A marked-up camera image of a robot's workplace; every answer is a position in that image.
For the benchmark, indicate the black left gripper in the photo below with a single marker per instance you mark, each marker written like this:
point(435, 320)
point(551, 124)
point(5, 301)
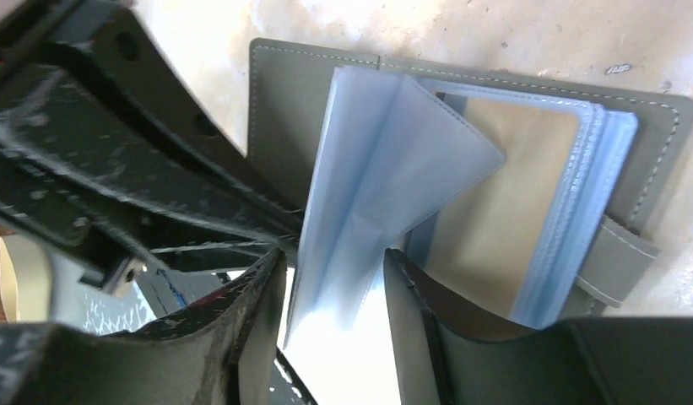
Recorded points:
point(107, 158)

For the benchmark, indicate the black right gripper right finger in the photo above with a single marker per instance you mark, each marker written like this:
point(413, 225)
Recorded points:
point(448, 350)

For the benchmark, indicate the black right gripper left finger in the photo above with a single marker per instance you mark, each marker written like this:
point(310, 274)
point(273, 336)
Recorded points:
point(217, 350)

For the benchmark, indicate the gold credit card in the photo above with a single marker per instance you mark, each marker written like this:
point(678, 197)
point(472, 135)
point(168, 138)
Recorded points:
point(484, 239)

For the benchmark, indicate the grey card holder wallet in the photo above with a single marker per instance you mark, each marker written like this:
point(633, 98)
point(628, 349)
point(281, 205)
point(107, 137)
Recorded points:
point(289, 84)

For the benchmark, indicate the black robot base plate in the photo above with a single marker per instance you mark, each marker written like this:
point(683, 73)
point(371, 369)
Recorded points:
point(286, 387)

